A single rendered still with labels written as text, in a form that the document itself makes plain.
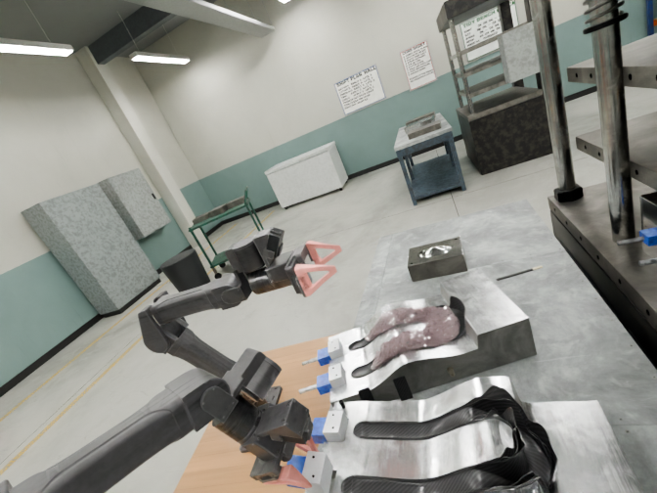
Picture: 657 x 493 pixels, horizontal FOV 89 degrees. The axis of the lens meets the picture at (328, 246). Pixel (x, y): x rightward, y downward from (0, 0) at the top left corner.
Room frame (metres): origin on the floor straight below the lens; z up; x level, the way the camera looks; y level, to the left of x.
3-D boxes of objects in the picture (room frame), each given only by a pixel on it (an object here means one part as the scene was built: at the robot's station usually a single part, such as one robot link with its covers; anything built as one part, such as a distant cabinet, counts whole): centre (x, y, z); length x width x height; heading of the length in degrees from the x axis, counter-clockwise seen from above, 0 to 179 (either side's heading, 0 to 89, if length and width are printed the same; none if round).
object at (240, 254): (0.71, 0.19, 1.24); 0.12 x 0.09 x 0.12; 73
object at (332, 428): (0.55, 0.18, 0.89); 0.13 x 0.05 x 0.05; 65
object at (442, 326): (0.74, -0.11, 0.90); 0.26 x 0.18 x 0.08; 82
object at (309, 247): (0.69, 0.02, 1.20); 0.09 x 0.07 x 0.07; 73
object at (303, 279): (0.63, 0.04, 1.20); 0.09 x 0.07 x 0.07; 73
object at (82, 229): (5.62, 3.47, 0.98); 1.00 x 0.47 x 1.95; 158
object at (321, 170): (7.48, -0.22, 0.47); 1.52 x 0.77 x 0.94; 68
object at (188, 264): (4.26, 1.85, 0.31); 0.48 x 0.48 x 0.62
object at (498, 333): (0.74, -0.11, 0.86); 0.50 x 0.26 x 0.11; 82
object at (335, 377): (0.72, 0.16, 0.86); 0.13 x 0.05 x 0.05; 82
